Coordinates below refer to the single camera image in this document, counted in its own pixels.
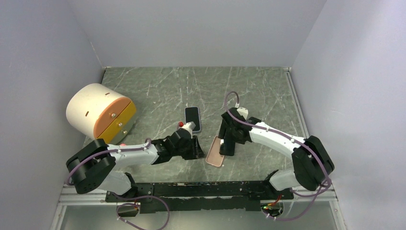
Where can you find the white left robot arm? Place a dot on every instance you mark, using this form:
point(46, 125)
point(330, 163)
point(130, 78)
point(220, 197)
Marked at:
point(98, 165)

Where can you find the beige and orange cylinder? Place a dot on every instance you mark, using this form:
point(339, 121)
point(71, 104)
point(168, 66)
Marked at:
point(99, 112)

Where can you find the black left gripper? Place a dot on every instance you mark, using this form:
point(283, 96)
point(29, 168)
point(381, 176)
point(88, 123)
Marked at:
point(195, 152)

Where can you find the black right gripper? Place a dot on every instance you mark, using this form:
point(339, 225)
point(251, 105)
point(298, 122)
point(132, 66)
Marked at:
point(221, 134)

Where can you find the blue smartphone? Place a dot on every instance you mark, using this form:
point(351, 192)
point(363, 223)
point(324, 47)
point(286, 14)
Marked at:
point(193, 119)

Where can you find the pink phone case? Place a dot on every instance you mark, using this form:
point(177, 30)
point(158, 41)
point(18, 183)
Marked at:
point(213, 157)

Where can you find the lavender phone case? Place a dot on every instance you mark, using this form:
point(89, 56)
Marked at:
point(200, 127)

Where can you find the aluminium frame rail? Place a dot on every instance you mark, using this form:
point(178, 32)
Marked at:
point(70, 197)

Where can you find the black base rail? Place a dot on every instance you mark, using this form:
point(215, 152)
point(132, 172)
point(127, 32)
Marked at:
point(247, 195)

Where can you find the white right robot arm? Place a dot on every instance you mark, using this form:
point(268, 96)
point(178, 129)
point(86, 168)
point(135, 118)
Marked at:
point(311, 163)

